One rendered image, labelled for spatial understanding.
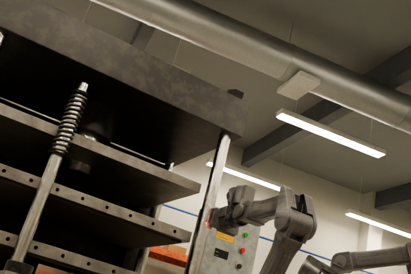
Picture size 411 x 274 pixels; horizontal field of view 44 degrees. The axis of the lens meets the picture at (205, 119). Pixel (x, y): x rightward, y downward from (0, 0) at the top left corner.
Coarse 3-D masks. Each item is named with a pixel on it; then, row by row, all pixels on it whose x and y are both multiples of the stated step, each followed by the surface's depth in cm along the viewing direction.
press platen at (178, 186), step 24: (0, 120) 224; (24, 120) 221; (0, 144) 259; (24, 144) 249; (48, 144) 239; (72, 144) 231; (96, 144) 234; (96, 168) 257; (120, 168) 247; (144, 168) 242; (120, 192) 289; (144, 192) 277; (168, 192) 265; (192, 192) 255
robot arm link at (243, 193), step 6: (240, 186) 163; (246, 186) 161; (240, 192) 162; (246, 192) 160; (252, 192) 161; (234, 198) 163; (240, 198) 161; (246, 198) 160; (252, 198) 161; (234, 204) 164; (240, 204) 154; (234, 210) 155; (240, 210) 152; (234, 216) 155
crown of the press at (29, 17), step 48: (0, 0) 216; (48, 48) 222; (96, 48) 232; (0, 96) 287; (48, 96) 270; (96, 96) 255; (144, 96) 242; (192, 96) 250; (240, 96) 267; (144, 144) 303; (192, 144) 284
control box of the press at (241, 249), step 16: (192, 240) 265; (208, 240) 252; (224, 240) 256; (240, 240) 261; (256, 240) 266; (208, 256) 250; (224, 256) 254; (240, 256) 259; (208, 272) 248; (224, 272) 252; (240, 272) 256
